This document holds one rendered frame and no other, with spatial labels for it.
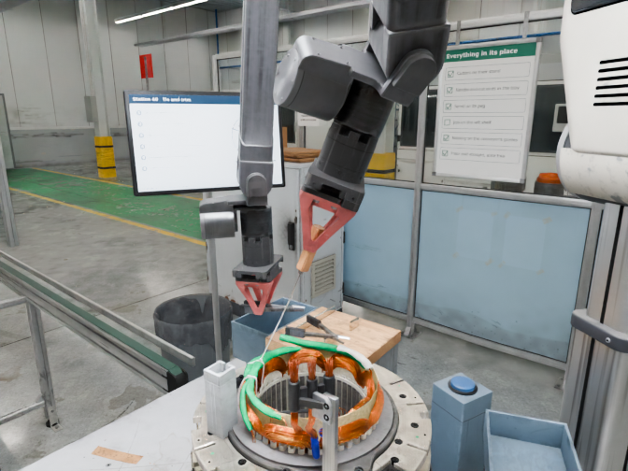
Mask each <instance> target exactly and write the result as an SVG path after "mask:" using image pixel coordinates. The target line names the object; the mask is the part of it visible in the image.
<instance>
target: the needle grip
mask: <svg viewBox="0 0 628 471"><path fill-rule="evenodd" d="M324 230H325V229H324V227H322V226H321V225H318V224H313V226H312V228H311V239H312V240H316V239H317V238H318V237H319V236H320V235H321V234H322V232H323V231H324ZM315 254H316V252H314V253H312V252H309V251H307V250H303V251H302V254H301V256H300V258H299V261H298V263H297V266H296V267H297V269H298V270H300V271H301V272H308V270H309V268H310V266H311V264H312V261H313V259H314V256H315Z"/></svg>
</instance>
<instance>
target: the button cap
mask: <svg viewBox="0 0 628 471"><path fill-rule="evenodd" d="M450 386H451V387H452V388H453V389H455V390H457V391H460V392H465V393H469V392H472V391H474V390H475V382H474V381H473V380H472V379H471V378H468V377H464V376H456V377H454V378H452V379H451V381H450Z"/></svg>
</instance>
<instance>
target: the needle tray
mask: <svg viewBox="0 0 628 471"><path fill-rule="evenodd" d="M483 448H484V466H485V471H582V470H581V467H580V464H579V461H578V456H577V453H576V450H575V447H574V444H573V441H572V438H571V435H570V433H569V430H568V427H567V424H566V423H561V422H557V421H547V420H541V419H537V418H531V417H526V416H521V415H516V414H511V413H506V412H501V411H495V410H490V409H486V410H485V419H484V427H483Z"/></svg>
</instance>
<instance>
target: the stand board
mask: <svg viewBox="0 0 628 471"><path fill-rule="evenodd" d="M326 309H328V308H326V307H320V308H318V309H316V310H314V311H313V312H311V313H309V315H311V316H313V317H315V316H316V315H318V314H320V313H322V312H323V311H324V310H326ZM355 318H357V317H354V316H351V315H348V314H345V313H342V312H338V311H336V312H334V313H332V314H330V315H329V316H327V317H325V318H324V319H322V320H321V323H322V324H323V325H325V326H326V327H327V328H328V329H330V330H331V331H332V332H333V333H335V334H337V335H342V336H346V337H350V339H344V338H338V339H339V340H341V341H343V342H344V345H343V344H341V343H339V342H337V341H335V343H333V345H337V346H339V345H343V346H345V347H347V348H350V349H352V350H356V351H358V352H360V353H361V354H362V355H363V356H364V357H365V358H366V359H368V360H369V361H370V363H372V364H373V363H375V362H376V361H377V360H378V359H379V358H381V357H382V356H383V355H384V354H385V353H386V352H388V351H389V350H390V349H391V348H393V347H394V346H395V345H396V344H397V343H398V342H400V341H401V331H400V330H397V329H394V328H392V327H388V326H385V325H382V324H378V323H375V322H372V321H367V320H364V319H361V318H359V326H358V327H356V328H355V329H353V330H352V331H350V321H352V320H354V319H355ZM305 321H307V315H306V316H305V317H303V318H301V319H299V320H297V321H295V322H293V323H291V324H289V325H288V326H291V327H296V326H298V325H300V324H301V323H303V322H305ZM319 329H321V328H319ZM319 329H318V328H316V327H315V326H313V325H311V326H309V327H308V328H307V329H306V332H313V333H323V334H326V333H325V332H324V331H322V330H319ZM280 334H285V327H284V328H282V329H280V330H279V331H277V332H275V333H274V335H273V334H272V335H273V337H272V339H271V341H270V338H271V336H272V335H270V336H268V337H266V338H265V347H267V344H268V342H269V341H270V343H269V345H268V348H267V349H268V350H275V349H278V348H281V347H288V346H289V347H292V346H297V345H294V344H292V343H287V342H281V340H279V336H280ZM294 337H296V336H294ZM296 338H300V339H304V340H309V341H318V342H323V338H319V337H310V336H306V337H305V338H301V337H296Z"/></svg>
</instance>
